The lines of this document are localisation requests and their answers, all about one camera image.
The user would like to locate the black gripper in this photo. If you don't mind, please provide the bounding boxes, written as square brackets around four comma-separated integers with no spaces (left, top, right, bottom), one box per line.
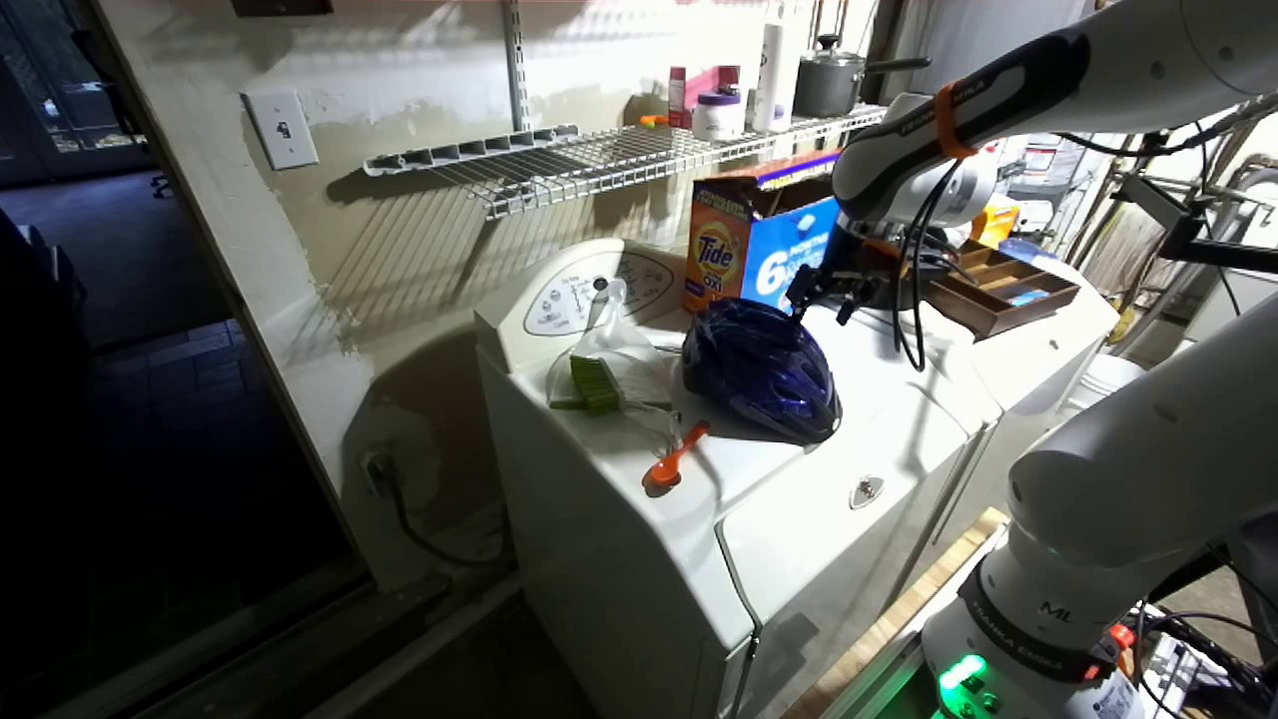
[781,223,922,323]

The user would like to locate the blue orange detergent box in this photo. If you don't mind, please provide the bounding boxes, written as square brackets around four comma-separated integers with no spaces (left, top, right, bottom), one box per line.
[677,149,848,318]

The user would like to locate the brown wooden tray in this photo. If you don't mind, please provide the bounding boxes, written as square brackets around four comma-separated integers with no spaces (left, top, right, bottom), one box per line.
[922,236,1085,344]

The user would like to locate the small yellow container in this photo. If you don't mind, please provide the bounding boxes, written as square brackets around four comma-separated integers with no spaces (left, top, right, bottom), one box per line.
[970,195,1027,251]

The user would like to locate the black pot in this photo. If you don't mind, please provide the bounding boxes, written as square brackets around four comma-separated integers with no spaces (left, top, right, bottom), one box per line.
[796,37,934,118]

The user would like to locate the white jar purple lid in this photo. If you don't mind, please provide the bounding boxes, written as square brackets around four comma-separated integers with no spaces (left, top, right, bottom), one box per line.
[695,89,750,142]

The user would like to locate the white dryer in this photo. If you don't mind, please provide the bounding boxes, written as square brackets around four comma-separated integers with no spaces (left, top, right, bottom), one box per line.
[914,244,1126,431]

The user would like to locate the small red-capped bottle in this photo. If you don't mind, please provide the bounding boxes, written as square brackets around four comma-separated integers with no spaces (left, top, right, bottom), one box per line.
[661,62,695,133]

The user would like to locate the metal spoon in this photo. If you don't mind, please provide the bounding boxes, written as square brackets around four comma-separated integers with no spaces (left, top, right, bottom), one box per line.
[581,270,620,344]

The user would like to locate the orange plastic spoon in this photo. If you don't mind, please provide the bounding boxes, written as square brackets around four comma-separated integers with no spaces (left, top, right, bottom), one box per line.
[639,415,713,500]

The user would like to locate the clear green-zip plastic bag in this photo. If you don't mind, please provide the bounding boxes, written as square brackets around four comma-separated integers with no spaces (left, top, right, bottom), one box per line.
[541,270,684,419]

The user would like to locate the wooden plank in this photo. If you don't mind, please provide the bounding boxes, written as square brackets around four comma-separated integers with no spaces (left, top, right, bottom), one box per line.
[781,504,1013,719]

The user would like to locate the black metal stand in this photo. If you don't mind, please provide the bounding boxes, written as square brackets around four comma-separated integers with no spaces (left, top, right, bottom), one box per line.
[1152,195,1278,276]

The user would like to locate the green lit device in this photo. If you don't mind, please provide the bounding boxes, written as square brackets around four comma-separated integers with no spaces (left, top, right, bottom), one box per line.
[914,649,1007,719]

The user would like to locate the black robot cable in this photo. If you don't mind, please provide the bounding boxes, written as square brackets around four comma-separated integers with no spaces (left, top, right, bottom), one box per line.
[874,153,989,375]

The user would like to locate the white wire shelf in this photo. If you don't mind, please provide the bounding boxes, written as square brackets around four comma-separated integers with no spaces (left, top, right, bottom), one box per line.
[358,110,872,223]

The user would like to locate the metal shelf upright rail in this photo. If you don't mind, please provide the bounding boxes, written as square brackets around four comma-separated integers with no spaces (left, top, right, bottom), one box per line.
[495,0,529,134]

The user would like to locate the black power cord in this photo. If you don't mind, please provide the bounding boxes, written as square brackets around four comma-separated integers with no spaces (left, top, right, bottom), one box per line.
[358,447,515,575]

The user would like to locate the white wall switch plate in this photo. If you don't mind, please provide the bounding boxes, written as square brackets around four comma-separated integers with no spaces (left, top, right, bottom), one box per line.
[241,85,322,177]

